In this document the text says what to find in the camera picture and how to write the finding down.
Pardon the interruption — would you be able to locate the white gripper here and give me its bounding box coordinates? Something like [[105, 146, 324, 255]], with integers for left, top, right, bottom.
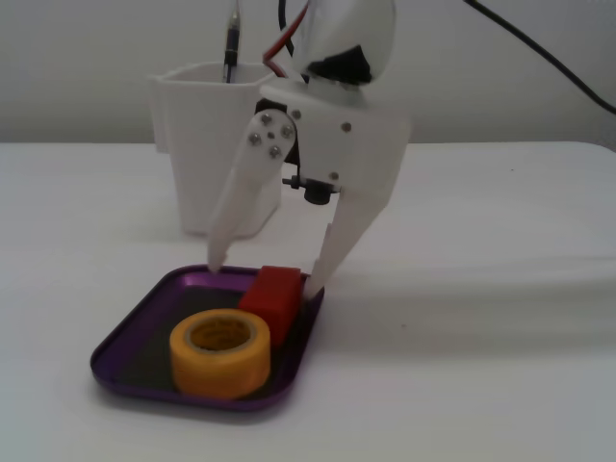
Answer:
[[208, 80, 411, 297]]

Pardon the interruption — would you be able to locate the red cube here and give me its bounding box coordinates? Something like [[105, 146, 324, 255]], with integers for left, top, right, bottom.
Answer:
[[238, 265, 304, 348]]

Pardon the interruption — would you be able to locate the white plastic pen holder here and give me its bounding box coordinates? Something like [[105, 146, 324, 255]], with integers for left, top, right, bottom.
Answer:
[[147, 61, 288, 237]]

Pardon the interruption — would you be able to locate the black pen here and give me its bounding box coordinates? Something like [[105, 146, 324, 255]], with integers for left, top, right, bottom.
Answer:
[[221, 0, 242, 85]]

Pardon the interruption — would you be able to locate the yellow masking tape roll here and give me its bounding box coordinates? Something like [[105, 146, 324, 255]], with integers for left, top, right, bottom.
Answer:
[[168, 309, 272, 400]]

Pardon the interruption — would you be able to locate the purple metal tray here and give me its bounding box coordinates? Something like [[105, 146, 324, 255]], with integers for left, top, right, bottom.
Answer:
[[90, 264, 325, 414]]

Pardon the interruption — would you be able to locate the red and black wire bundle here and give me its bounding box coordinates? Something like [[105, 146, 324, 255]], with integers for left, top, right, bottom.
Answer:
[[261, 0, 312, 81]]

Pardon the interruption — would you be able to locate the thick black cable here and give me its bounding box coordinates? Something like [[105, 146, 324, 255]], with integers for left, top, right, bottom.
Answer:
[[463, 0, 616, 116]]

